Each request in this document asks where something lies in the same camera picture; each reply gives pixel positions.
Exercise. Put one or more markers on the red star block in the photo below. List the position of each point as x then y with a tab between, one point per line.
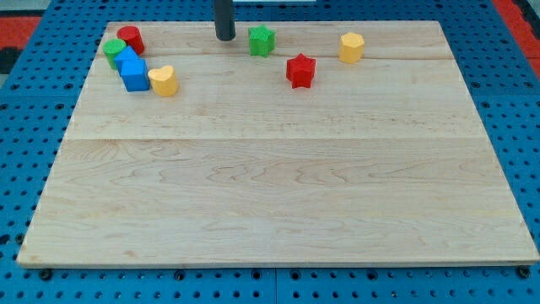
300	71

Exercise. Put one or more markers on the green star block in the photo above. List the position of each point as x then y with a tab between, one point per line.
261	40

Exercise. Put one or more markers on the yellow hexagon block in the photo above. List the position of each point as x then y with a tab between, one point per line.
351	47

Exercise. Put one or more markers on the wooden board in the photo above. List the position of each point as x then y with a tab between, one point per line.
381	163

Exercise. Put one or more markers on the yellow heart block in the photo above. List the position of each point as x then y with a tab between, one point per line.
163	81

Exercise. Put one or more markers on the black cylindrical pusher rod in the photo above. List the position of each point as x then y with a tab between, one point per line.
224	19

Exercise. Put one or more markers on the blue cube block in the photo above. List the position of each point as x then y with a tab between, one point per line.
134	74

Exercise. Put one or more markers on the blue triangle block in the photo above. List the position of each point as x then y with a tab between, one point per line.
127	54

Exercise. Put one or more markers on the red cylinder block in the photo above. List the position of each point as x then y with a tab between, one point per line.
132	36

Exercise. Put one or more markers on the green cylinder block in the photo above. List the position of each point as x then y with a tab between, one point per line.
111	49

